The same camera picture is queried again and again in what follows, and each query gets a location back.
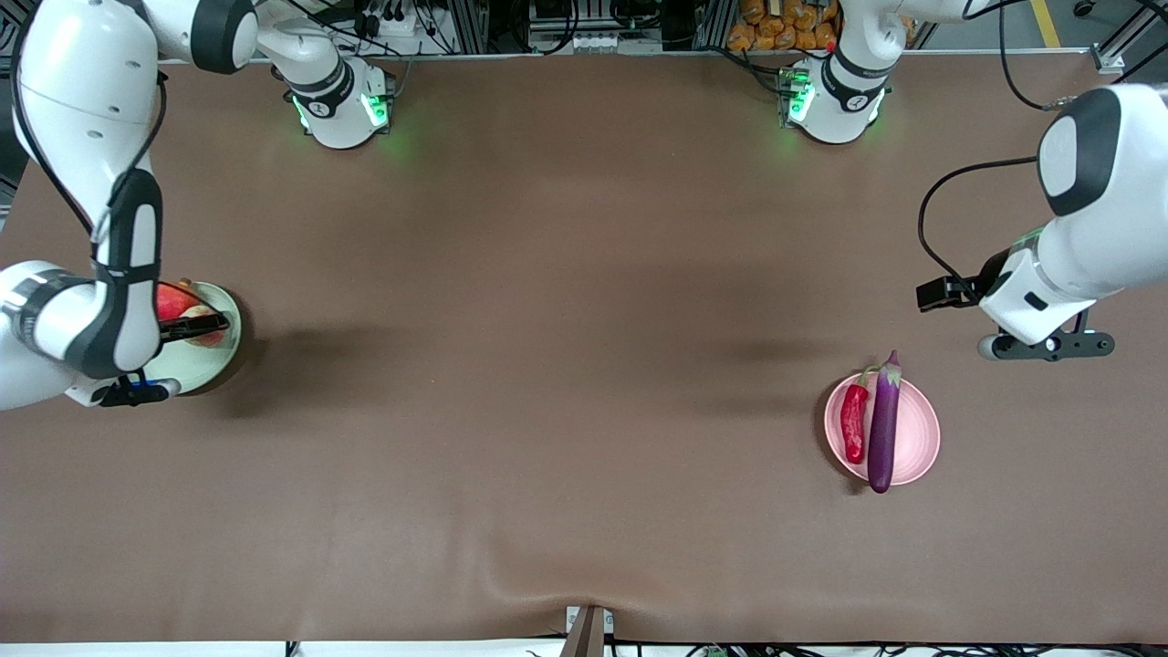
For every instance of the orange snack bags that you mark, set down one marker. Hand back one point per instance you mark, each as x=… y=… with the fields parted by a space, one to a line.
x=766 y=23

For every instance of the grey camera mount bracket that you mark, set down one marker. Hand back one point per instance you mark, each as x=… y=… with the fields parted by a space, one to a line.
x=586 y=634

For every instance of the aluminium frame profile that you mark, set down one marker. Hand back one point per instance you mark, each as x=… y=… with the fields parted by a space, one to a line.
x=1108 y=60

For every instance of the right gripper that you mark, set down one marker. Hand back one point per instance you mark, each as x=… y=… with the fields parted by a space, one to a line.
x=187 y=328

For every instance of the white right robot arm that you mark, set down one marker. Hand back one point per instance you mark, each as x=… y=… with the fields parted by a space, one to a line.
x=82 y=91

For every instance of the pink round plate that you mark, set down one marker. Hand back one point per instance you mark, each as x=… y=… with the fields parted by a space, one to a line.
x=917 y=429

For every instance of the white power strip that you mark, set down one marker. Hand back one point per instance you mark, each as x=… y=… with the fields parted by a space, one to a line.
x=392 y=26

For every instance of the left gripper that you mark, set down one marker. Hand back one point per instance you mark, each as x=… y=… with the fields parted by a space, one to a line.
x=989 y=275

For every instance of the red chili pepper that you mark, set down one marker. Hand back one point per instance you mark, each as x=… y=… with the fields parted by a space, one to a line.
x=854 y=420

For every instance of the white terminal block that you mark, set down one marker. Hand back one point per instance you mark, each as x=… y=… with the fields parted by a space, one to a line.
x=602 y=42

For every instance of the purple eggplant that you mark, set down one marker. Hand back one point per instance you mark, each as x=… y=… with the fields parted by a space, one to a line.
x=883 y=429

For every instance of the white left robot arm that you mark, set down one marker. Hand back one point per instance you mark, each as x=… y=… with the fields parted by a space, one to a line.
x=1122 y=228

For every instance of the yellow pink peach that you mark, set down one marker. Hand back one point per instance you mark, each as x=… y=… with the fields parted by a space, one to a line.
x=212 y=336

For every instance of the brown table mat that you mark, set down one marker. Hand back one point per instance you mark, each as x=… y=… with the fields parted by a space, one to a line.
x=584 y=511

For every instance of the green round plate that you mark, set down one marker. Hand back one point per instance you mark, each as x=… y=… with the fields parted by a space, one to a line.
x=210 y=365

